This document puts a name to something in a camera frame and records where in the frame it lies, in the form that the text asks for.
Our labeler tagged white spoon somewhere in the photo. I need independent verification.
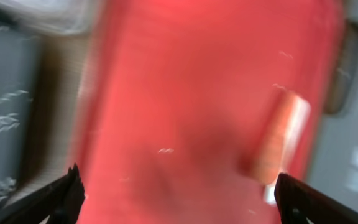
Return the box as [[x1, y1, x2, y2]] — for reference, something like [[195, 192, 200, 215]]
[[263, 95, 310, 205]]

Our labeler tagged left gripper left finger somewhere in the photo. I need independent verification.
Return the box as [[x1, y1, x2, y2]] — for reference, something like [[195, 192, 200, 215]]
[[0, 164, 85, 224]]

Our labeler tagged orange carrot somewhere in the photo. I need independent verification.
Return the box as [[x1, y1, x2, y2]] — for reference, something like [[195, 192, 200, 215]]
[[250, 91, 297, 185]]

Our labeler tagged clear plastic bin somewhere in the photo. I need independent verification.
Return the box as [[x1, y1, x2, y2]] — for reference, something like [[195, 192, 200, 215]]
[[0, 0, 104, 35]]

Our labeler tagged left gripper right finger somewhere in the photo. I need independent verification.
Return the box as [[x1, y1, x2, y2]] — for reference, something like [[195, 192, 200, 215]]
[[274, 173, 358, 224]]

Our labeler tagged black tray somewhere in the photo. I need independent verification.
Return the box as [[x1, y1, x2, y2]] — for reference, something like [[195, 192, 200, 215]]
[[0, 21, 42, 208]]

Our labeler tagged red serving tray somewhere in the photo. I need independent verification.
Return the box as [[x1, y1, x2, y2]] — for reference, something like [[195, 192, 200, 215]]
[[76, 0, 343, 224]]

